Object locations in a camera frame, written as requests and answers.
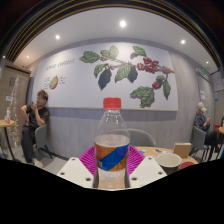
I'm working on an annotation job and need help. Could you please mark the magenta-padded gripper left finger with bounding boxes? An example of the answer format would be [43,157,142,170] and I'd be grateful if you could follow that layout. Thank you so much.
[56,145,98,190]

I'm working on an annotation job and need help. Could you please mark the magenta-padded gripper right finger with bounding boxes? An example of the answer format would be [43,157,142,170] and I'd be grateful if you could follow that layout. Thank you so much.
[125,145,168,189]

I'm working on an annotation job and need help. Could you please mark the clear red-capped drink bottle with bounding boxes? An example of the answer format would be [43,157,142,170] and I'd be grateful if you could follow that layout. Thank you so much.
[94,97,131,190]

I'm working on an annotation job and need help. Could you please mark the dark mug with white inside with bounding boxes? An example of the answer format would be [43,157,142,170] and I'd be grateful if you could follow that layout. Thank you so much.
[155,152,183,176]

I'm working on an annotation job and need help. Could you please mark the small brown cardboard box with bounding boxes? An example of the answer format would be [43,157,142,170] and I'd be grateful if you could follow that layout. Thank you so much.
[172,142,193,159]

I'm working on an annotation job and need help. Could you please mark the person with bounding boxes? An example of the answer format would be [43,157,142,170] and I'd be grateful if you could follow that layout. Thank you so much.
[193,101,218,158]
[20,89,51,169]

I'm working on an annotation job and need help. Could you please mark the round wooden side table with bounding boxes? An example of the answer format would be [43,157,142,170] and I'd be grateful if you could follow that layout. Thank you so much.
[0,119,16,161]

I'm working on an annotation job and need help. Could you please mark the small clear bottle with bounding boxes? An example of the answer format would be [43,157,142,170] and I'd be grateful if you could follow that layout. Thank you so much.
[4,107,12,125]

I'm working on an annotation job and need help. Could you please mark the round ceiling spotlights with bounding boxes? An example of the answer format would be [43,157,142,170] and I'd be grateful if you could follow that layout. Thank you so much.
[24,19,211,65]

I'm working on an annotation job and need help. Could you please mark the coffee plant wall mural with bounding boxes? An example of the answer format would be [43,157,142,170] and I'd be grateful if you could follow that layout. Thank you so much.
[31,41,179,112]

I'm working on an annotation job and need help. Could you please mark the wall notice board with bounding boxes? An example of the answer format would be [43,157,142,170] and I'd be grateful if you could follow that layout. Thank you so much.
[210,69,224,93]

